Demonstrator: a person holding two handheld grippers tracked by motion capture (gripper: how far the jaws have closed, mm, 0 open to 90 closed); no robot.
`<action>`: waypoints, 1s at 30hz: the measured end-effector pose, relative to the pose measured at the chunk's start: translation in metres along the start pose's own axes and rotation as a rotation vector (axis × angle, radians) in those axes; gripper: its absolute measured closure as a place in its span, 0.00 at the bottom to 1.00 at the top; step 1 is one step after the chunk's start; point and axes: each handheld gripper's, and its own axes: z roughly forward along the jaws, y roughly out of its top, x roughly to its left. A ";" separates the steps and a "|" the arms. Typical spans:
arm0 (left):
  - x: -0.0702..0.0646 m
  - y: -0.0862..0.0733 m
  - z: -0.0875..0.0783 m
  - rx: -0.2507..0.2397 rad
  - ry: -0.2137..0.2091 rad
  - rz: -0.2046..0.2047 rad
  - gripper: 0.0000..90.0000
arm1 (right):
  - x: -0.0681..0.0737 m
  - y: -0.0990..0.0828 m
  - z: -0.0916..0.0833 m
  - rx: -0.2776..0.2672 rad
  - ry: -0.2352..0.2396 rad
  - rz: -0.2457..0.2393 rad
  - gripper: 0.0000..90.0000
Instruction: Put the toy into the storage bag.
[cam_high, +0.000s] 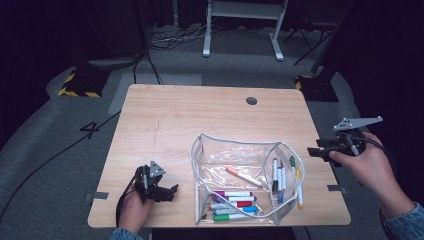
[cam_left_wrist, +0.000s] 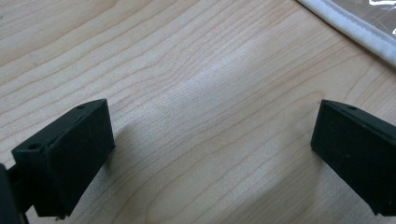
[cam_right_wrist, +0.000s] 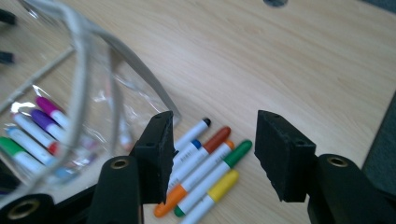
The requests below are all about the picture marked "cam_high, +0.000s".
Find black cap marker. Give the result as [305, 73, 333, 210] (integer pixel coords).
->
[271, 158, 280, 193]

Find long black floor cable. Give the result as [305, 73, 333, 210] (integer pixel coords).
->
[0, 111, 122, 224]

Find black tripod legs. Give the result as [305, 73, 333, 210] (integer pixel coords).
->
[283, 21, 336, 66]

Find red cap marker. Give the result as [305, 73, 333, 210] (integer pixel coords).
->
[209, 200, 254, 210]
[279, 160, 287, 192]

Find black stand cable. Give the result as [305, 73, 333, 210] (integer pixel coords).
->
[132, 49, 164, 86]

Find light blue cap marker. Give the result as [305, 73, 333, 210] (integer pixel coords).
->
[213, 205, 260, 216]

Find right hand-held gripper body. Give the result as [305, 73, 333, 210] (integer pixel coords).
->
[333, 115, 384, 158]

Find right hand-held gripper cable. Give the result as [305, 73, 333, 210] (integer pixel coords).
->
[346, 134, 396, 171]

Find grey tape patch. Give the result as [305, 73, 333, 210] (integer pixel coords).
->
[327, 184, 348, 195]
[84, 191, 110, 202]

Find person's right hand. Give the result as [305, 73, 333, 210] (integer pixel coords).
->
[328, 132, 401, 194]

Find person's left hand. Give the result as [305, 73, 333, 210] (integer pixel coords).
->
[118, 188, 155, 234]

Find clear pouch with white trim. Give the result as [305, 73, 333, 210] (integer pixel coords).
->
[189, 132, 306, 226]

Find green cap marker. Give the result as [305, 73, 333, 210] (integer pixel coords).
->
[288, 155, 299, 196]
[213, 213, 250, 222]

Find salmon cap marker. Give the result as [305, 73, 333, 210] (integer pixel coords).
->
[225, 165, 264, 188]

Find black yellow striped stand base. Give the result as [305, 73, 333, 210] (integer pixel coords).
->
[57, 68, 111, 99]
[294, 74, 340, 103]

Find hand-held gripper cable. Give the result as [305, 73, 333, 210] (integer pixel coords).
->
[114, 168, 143, 228]
[346, 134, 396, 171]

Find yellow cap marker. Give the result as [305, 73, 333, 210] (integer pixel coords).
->
[294, 166, 305, 210]

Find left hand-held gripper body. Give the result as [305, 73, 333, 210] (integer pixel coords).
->
[134, 160, 168, 203]

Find bundle of floor cables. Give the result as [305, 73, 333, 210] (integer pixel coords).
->
[149, 26, 208, 51]

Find left hand-held gripper cable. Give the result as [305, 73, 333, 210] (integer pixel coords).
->
[114, 168, 143, 228]

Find white metal desk frame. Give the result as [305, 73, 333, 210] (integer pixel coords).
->
[202, 0, 290, 62]

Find purple cap marker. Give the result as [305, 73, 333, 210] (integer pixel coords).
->
[216, 195, 258, 203]

